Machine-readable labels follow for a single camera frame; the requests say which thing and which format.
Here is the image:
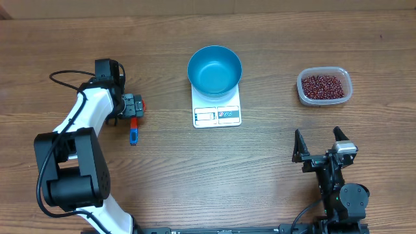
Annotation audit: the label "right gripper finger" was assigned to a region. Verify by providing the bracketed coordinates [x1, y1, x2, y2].
[333, 126, 349, 141]
[292, 129, 309, 163]

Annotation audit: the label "red measuring scoop blue handle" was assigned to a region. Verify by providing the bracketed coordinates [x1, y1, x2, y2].
[129, 99, 146, 146]

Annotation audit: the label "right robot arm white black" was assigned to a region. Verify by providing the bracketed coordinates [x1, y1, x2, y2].
[290, 126, 370, 234]

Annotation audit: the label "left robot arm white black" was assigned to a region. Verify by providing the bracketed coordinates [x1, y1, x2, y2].
[34, 58, 145, 234]

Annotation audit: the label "white digital kitchen scale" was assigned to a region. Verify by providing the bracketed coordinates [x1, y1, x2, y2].
[191, 86, 242, 129]

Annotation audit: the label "blue plastic bowl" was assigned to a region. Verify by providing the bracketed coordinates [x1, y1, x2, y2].
[187, 45, 243, 97]

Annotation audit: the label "red adzuki beans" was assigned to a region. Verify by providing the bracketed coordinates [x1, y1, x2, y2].
[301, 75, 345, 99]

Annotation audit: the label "clear plastic container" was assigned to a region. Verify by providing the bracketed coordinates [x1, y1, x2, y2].
[296, 66, 353, 106]

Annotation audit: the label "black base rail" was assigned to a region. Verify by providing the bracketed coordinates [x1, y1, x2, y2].
[140, 224, 370, 234]

